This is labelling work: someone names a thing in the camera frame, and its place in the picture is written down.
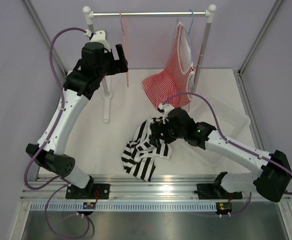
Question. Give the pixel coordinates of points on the pink plastic hanger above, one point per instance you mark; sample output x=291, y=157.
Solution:
x=124, y=28

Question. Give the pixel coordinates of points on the black white striped tank top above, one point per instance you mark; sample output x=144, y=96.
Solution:
x=139, y=154

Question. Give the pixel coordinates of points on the white slotted cable duct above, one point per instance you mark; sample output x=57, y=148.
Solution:
x=103, y=206

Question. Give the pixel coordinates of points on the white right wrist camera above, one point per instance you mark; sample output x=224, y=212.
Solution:
x=165, y=109

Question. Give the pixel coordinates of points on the blue plastic hanger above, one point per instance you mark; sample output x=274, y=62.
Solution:
x=190, y=32

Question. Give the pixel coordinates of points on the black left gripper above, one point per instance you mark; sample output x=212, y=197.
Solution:
x=117, y=66

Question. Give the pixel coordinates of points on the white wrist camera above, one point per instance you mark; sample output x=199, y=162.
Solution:
x=98, y=37
x=165, y=109

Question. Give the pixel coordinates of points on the red white striped tank top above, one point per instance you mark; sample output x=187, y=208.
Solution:
x=176, y=77

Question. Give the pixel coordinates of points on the white plastic basket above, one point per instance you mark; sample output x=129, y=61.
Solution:
x=232, y=121

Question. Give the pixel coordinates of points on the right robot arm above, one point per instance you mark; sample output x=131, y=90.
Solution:
x=270, y=173

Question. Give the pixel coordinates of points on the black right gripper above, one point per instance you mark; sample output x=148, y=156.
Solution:
x=159, y=127

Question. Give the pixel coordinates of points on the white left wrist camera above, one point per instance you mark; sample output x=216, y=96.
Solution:
x=98, y=37

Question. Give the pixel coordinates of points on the aluminium mounting rail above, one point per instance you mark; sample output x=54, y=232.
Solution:
x=171, y=188

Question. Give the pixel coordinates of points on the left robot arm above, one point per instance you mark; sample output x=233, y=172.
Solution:
x=97, y=62

